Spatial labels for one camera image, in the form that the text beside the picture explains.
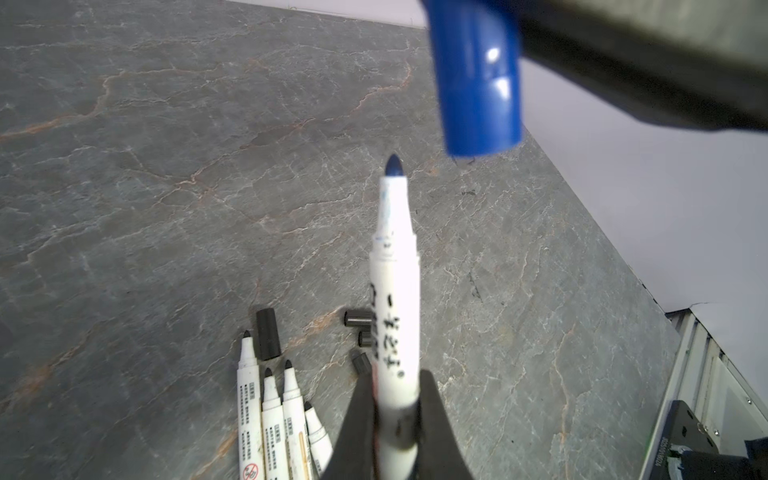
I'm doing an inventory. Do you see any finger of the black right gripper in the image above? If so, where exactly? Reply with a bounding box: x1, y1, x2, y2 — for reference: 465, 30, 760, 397
504, 0, 767, 132

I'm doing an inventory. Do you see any aluminium frame rail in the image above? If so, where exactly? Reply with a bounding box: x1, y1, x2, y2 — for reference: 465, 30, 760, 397
639, 310, 767, 479

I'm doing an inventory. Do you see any black marker pen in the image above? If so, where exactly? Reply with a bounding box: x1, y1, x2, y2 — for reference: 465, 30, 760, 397
304, 401, 333, 478
237, 330, 265, 480
262, 368, 290, 480
282, 359, 313, 480

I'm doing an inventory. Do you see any blue pen cap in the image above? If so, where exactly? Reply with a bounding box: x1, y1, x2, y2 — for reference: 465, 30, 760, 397
424, 0, 522, 157

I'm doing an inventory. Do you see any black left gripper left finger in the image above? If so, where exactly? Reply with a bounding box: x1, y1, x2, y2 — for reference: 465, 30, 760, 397
321, 373, 376, 480

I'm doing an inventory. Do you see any blue whiteboard marker pen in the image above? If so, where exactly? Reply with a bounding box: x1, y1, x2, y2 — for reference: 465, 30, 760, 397
369, 154, 421, 479

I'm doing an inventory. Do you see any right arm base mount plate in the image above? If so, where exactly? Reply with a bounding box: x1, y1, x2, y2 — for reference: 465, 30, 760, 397
640, 398, 768, 480

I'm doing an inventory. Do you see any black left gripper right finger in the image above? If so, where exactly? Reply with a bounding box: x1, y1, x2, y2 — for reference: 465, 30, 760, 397
415, 370, 473, 480

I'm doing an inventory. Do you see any black pen cap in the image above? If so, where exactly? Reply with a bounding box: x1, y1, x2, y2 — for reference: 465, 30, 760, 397
357, 329, 373, 348
256, 308, 282, 361
350, 349, 372, 376
343, 309, 374, 329

